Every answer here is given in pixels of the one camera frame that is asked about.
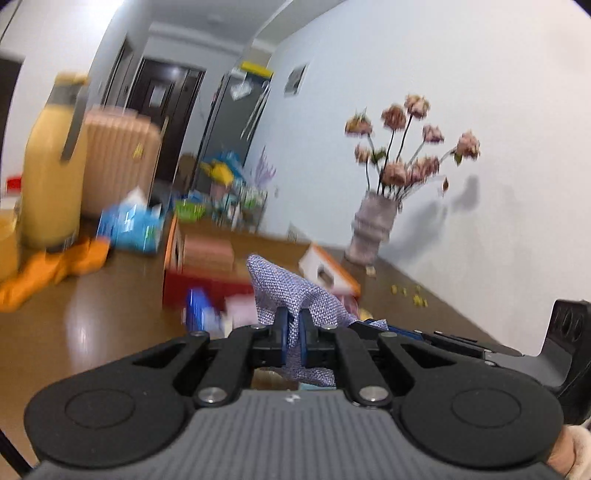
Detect dark entrance door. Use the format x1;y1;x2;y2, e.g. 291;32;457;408
127;57;206;136

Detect yellow thermos jug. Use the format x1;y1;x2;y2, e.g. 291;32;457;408
21;71;92;253

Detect blue tissue packet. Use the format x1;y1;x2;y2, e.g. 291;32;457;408
97;186;165;254

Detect yellow box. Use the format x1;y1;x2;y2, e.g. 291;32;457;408
240;60;274;77

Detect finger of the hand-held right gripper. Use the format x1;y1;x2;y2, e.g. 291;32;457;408
348;318;525;370

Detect yellow watering can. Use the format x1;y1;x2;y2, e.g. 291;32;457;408
209;161;234;184

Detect scattered yellow petal crumbs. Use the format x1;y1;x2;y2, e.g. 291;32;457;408
390;283;428;308

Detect wire rack with bottles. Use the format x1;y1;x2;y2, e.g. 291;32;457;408
222;182;269;232

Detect grey fridge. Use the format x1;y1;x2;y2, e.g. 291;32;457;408
198;71;273;195

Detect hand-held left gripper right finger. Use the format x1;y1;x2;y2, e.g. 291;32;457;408
298;308;463;409

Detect small wall picture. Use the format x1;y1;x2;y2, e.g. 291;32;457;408
283;65;309;98

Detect beige ribbed suitcase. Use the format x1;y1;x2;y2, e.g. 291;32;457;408
81;105;170;220

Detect pink textured vase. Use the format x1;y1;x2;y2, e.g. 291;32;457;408
345;190;400;267

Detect green basket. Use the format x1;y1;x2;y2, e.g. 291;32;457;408
174;200;206;223

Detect purple woven cloth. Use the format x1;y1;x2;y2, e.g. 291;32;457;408
246;253;389;389

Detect orange cloth strap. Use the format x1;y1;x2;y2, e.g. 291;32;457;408
0;235;112;313

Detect red cardboard box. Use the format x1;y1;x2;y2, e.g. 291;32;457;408
161;215;363;334

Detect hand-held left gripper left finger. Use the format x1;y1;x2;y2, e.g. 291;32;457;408
131;307;290;409

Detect dried pink roses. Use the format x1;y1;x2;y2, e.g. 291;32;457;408
344;93;482;202

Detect person's right forearm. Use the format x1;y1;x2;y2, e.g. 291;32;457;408
547;418;591;480

